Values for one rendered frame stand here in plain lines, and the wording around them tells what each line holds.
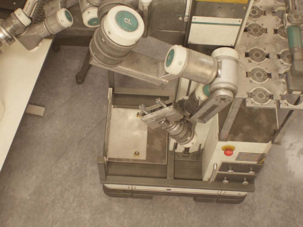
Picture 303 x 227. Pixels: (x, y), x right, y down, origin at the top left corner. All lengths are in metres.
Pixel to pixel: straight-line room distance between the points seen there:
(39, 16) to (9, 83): 0.41
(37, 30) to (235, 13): 0.98
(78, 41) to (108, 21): 1.79
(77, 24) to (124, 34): 1.42
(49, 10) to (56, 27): 0.09
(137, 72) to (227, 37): 0.32
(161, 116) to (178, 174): 0.82
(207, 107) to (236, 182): 0.91
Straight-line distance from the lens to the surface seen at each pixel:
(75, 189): 2.79
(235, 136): 2.06
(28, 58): 2.33
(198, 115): 1.70
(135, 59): 1.56
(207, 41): 1.62
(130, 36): 1.37
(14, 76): 2.29
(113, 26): 1.37
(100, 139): 2.90
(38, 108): 2.99
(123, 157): 2.49
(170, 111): 1.69
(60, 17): 2.09
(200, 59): 1.53
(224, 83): 1.54
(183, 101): 1.86
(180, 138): 1.82
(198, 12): 1.51
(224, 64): 1.58
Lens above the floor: 2.61
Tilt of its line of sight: 61 degrees down
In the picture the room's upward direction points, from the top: 4 degrees clockwise
